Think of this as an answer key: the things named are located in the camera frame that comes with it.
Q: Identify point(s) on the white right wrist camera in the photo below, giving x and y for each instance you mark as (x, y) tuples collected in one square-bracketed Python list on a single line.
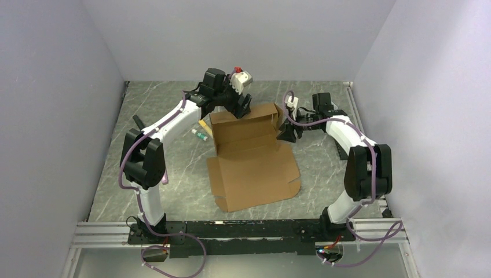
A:
[(291, 103)]

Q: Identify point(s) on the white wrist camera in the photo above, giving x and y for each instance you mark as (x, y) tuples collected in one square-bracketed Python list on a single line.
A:
[(240, 79), (291, 103)]

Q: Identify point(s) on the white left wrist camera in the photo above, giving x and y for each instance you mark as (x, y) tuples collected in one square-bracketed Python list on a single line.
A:
[(240, 79)]

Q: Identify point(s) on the yellow marker pen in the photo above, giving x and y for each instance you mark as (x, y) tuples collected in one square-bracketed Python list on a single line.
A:
[(206, 127)]

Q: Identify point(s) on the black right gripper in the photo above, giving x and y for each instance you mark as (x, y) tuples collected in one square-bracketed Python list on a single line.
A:
[(288, 132)]

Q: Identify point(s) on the black rectangular block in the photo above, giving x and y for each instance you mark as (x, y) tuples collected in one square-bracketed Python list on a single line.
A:
[(342, 149)]

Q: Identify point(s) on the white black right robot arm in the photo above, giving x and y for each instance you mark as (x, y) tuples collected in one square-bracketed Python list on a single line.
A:
[(368, 173)]

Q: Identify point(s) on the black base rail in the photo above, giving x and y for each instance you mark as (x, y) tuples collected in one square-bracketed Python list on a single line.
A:
[(196, 247)]

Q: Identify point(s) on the brown cardboard box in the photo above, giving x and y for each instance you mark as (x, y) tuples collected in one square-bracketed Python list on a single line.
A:
[(251, 167)]

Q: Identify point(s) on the aluminium frame rail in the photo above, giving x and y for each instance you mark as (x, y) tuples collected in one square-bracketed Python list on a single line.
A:
[(127, 234)]

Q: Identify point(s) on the pink pen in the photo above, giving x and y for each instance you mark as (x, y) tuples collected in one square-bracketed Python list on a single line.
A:
[(164, 179)]

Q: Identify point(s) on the green white glue stick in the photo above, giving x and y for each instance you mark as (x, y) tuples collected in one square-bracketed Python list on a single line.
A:
[(200, 135)]

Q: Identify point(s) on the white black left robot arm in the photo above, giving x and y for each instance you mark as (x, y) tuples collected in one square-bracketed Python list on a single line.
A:
[(143, 165)]

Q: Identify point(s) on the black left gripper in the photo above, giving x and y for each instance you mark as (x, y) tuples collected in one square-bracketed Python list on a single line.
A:
[(238, 110)]

